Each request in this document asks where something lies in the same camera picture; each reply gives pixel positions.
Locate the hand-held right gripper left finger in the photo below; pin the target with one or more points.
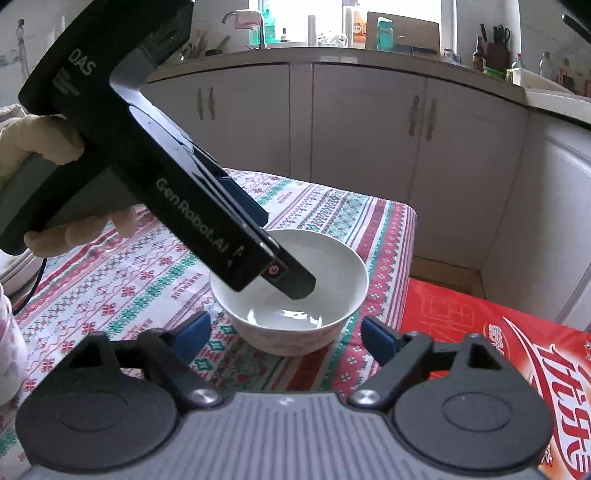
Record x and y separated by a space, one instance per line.
194 333

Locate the metal faucet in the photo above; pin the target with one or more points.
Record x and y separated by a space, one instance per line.
261 27

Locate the white kitchen cabinets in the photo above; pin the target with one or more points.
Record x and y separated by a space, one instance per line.
360 138

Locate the teal bottle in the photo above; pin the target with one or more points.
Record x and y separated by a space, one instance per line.
384 34

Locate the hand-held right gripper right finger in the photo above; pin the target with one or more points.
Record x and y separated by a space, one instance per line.
381 340

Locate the person's left hand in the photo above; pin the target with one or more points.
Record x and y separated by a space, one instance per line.
41 138

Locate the white plastic tray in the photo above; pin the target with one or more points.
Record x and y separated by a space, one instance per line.
540 81

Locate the red printed package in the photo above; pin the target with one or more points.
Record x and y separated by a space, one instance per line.
508 332

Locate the green dish soap bottle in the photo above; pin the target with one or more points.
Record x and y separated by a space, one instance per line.
270 27

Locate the window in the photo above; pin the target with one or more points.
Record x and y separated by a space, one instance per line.
323 14

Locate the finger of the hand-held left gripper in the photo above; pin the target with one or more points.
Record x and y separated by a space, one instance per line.
293 279
244 201

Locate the cardboard box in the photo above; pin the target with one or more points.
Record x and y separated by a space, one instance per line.
415 32

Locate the knife block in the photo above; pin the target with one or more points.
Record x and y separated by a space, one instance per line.
495 46

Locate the white pink-patterned clothing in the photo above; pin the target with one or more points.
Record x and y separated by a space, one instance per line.
9 346

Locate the clear bottle with orange contents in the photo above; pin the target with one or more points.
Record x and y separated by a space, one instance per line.
358 25

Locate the dark sauce bottle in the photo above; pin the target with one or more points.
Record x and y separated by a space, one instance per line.
477 55

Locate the red green patterned tablecloth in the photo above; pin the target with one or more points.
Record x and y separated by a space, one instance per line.
138 286

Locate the white pink floral bowl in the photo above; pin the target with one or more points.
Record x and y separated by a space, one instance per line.
332 277

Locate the white cylinder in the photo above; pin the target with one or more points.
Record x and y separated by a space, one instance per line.
312 30

